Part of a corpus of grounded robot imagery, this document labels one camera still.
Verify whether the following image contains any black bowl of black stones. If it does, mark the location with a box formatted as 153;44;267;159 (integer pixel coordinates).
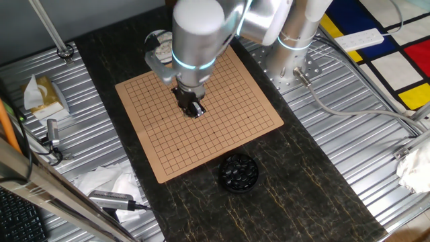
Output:
218;153;260;195

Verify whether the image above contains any white bowl of white stones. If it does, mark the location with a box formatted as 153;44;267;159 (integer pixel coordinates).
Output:
144;30;174;65

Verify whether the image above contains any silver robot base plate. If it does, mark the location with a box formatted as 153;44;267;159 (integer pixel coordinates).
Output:
250;42;323;91

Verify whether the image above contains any silver pole with black ring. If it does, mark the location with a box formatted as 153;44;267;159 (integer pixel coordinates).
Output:
28;0;75;65

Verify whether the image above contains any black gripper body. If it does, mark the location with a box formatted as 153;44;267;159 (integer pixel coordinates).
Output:
171;87;204;114

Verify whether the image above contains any orange stick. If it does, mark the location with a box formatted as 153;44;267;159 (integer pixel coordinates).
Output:
0;99;23;155

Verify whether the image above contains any black and silver tool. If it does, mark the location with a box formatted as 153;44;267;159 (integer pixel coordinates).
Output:
42;118;73;161

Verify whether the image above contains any grey usb hub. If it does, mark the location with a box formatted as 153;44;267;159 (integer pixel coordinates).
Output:
87;190;135;212

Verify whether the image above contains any white power strip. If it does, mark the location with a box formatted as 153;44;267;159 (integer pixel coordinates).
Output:
334;28;386;53

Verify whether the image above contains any black marble pattern mat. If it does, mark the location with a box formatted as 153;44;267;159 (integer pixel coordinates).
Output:
73;0;389;242

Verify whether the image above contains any silver metal frame bar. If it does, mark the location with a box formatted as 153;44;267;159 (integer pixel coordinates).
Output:
0;137;138;242

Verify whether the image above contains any white tissue sheet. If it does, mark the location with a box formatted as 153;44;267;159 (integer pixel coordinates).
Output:
112;208;149;225

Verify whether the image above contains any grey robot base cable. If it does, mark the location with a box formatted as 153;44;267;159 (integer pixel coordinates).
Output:
292;66;429;134

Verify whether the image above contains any tan go board mat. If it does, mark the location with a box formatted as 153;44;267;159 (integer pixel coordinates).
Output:
115;42;285;184

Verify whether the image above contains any yellow tissue pack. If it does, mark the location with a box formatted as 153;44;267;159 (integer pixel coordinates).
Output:
20;74;71;121

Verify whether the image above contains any white power strip cable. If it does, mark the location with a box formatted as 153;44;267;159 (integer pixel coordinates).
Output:
382;0;404;37

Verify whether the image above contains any colourful block pattern cloth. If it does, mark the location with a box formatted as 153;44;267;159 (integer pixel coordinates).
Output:
318;0;430;112

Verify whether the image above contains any black hub cable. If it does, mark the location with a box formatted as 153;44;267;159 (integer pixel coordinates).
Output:
127;200;155;213

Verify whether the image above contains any aluminium profile with bracket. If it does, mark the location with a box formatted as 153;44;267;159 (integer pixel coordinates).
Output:
392;100;430;161

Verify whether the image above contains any black keyboard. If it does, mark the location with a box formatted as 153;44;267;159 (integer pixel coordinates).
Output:
0;188;48;242

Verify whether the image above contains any crumpled white cloth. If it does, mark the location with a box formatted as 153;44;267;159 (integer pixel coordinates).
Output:
396;144;430;194

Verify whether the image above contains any pile of white tissues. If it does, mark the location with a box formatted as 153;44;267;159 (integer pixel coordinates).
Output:
73;163;144;204

